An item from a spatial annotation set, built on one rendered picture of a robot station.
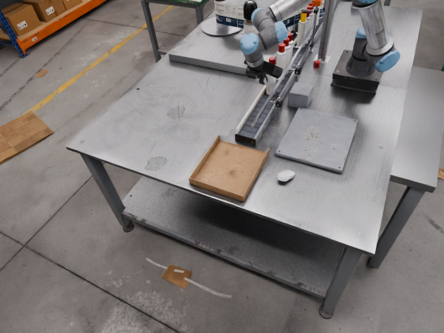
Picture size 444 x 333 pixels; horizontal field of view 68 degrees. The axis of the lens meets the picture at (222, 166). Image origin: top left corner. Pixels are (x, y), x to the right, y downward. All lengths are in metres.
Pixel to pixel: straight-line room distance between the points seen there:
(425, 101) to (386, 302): 1.11
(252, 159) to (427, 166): 0.75
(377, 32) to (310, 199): 0.78
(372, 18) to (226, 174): 0.89
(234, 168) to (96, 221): 1.36
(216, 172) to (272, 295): 0.91
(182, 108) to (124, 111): 0.33
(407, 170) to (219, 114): 0.93
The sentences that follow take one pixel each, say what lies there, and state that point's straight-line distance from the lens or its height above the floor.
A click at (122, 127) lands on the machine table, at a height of 0.83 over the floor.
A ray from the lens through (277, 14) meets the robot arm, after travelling 1.55.
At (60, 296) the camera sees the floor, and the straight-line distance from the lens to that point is 2.38.
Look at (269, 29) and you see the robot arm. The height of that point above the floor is 1.32.
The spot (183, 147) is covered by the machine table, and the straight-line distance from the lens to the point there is 1.63.
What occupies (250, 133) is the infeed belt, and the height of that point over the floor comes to 0.88.
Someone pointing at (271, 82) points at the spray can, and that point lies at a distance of 1.77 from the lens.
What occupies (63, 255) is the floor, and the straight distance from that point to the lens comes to 2.52.
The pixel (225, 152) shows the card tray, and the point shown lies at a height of 0.83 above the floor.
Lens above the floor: 1.95
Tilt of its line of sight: 48 degrees down
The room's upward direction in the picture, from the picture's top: 7 degrees counter-clockwise
